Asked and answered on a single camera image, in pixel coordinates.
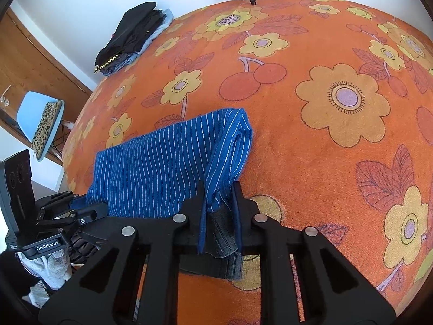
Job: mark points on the light blue chair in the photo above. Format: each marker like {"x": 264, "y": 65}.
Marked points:
{"x": 28, "y": 111}

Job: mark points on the person's left hand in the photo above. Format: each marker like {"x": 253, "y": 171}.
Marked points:
{"x": 54, "y": 270}

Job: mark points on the wooden door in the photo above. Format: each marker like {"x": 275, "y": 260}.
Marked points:
{"x": 37, "y": 71}

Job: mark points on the leopard print cushion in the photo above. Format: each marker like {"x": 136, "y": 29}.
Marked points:
{"x": 45, "y": 125}

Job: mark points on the black folded garment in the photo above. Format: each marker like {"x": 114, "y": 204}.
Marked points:
{"x": 132, "y": 30}

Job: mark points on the dark cloth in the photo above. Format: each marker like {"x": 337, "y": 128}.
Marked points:
{"x": 10, "y": 274}

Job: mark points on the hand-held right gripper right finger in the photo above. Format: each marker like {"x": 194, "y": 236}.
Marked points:
{"x": 248, "y": 218}

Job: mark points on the blue striped pants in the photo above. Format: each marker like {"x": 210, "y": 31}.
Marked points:
{"x": 155, "y": 169}

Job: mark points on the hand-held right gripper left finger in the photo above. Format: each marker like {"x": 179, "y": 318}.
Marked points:
{"x": 191, "y": 218}

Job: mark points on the dark denim jeans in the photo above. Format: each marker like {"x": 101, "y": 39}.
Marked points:
{"x": 123, "y": 64}

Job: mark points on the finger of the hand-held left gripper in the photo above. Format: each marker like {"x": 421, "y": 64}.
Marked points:
{"x": 88, "y": 214}
{"x": 59, "y": 199}

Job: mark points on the orange floral blanket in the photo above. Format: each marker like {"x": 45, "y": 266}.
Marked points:
{"x": 321, "y": 125}

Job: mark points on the black yellow patterned band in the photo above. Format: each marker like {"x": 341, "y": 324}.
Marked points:
{"x": 108, "y": 62}

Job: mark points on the light blue garment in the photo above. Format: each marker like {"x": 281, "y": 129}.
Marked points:
{"x": 159, "y": 28}

